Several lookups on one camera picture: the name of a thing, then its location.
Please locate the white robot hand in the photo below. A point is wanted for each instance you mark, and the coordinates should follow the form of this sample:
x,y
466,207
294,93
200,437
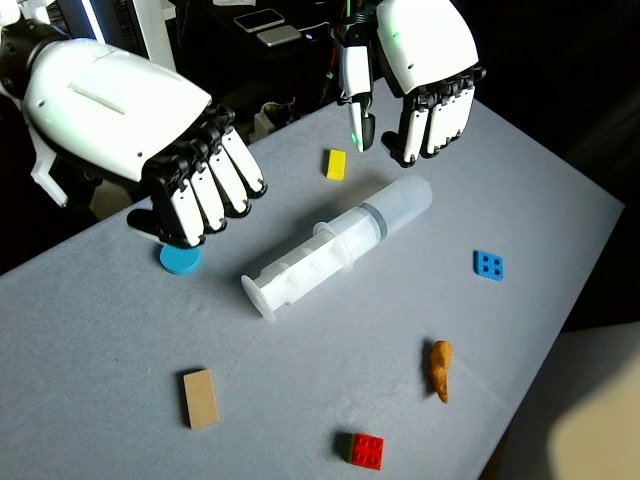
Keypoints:
x,y
425,55
110,115

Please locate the large clear plastic syringe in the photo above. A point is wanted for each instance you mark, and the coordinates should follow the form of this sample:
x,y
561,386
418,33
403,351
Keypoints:
x,y
340,235

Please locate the white computer tower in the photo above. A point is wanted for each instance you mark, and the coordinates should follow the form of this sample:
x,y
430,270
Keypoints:
x,y
155,30

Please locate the yellow rectangular block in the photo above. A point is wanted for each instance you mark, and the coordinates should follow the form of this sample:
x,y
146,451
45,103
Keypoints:
x,y
336,164

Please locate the silver flat device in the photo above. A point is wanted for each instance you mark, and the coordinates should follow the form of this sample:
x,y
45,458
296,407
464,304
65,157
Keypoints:
x,y
278,36

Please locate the white crumpled bag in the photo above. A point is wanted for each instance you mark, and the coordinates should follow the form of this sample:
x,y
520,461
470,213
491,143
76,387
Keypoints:
x,y
272,122

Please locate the blue round disc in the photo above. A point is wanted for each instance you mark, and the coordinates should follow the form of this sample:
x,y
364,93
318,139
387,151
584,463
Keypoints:
x,y
180,262

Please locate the white-framed smartphone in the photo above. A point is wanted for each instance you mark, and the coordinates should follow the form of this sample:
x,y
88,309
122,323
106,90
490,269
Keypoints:
x,y
260,21

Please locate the blue four-hole block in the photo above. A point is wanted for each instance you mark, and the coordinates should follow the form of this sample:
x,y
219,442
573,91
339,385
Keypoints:
x,y
488,265

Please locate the tan wooden rectangular block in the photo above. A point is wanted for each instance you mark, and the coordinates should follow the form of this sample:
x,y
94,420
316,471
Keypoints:
x,y
201,399

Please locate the grey table cloth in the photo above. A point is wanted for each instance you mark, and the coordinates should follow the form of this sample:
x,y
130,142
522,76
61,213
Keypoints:
x,y
350,350

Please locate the brown toy food piece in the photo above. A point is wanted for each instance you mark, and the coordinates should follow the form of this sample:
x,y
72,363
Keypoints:
x,y
441,367

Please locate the red and green toy brick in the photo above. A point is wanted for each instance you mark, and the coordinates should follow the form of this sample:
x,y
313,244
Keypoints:
x,y
367,451

